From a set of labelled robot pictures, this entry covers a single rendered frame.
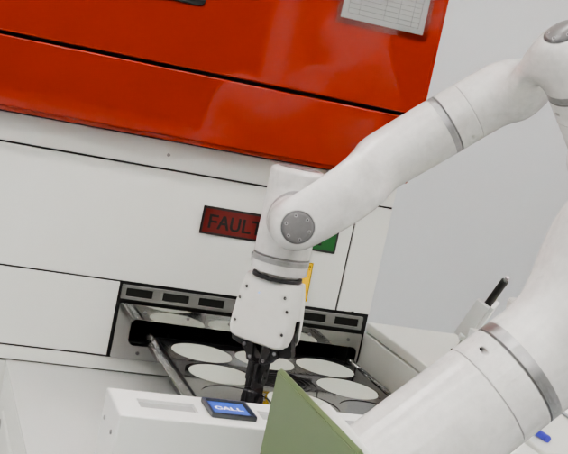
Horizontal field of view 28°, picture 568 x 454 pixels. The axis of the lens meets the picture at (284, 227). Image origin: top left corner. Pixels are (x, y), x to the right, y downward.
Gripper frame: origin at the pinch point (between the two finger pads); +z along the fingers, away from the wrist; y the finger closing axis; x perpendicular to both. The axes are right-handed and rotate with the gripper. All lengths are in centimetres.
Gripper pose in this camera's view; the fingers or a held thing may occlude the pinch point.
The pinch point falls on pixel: (256, 374)
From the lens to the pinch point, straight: 170.5
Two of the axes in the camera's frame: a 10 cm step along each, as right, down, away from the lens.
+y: 8.4, 2.4, -4.9
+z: -2.0, 9.7, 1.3
